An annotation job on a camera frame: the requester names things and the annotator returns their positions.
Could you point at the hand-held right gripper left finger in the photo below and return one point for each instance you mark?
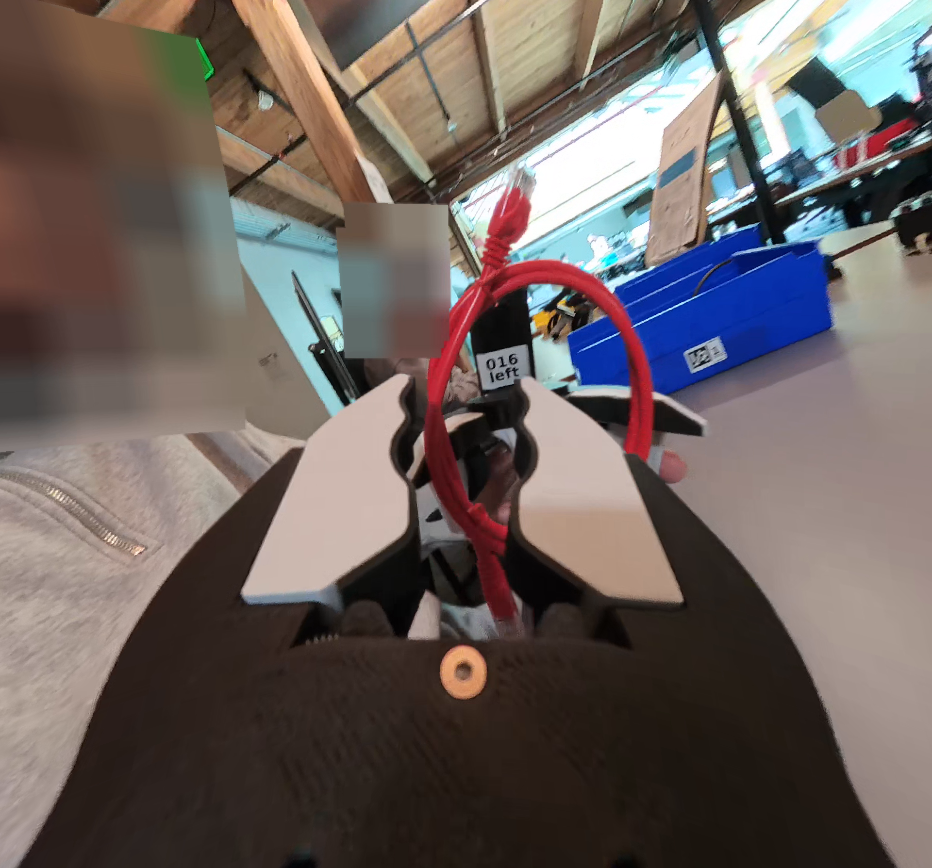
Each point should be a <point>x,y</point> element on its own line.
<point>335,504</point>

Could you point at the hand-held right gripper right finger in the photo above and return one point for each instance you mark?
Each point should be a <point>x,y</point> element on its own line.
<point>590,504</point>

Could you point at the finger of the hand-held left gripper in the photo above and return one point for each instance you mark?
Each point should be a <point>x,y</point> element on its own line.
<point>641,409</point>
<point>444,438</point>

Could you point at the person's left hand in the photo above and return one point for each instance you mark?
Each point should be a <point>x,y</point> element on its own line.
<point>673,466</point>

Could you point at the white panel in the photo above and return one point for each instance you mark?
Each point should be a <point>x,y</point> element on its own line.
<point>277,388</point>

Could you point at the black stand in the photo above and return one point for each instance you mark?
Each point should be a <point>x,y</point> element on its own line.
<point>331,364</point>

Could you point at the blue plastic bin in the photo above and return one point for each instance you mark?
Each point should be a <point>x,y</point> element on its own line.
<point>677,264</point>
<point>764,315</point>

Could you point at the white paper label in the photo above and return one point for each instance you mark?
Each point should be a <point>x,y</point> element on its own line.
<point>373,180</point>

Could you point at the brown cardboard sheet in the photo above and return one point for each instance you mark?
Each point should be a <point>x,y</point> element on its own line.
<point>677,213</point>

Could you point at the grey zip hoodie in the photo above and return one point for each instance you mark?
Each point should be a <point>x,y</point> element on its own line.
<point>73,628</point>

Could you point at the small ceiling spotlight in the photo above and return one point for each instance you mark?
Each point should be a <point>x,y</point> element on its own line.
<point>264,101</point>

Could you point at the black pole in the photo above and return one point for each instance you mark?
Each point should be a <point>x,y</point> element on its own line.
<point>717,60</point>

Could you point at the green sign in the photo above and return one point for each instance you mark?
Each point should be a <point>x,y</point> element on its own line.
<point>204,57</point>

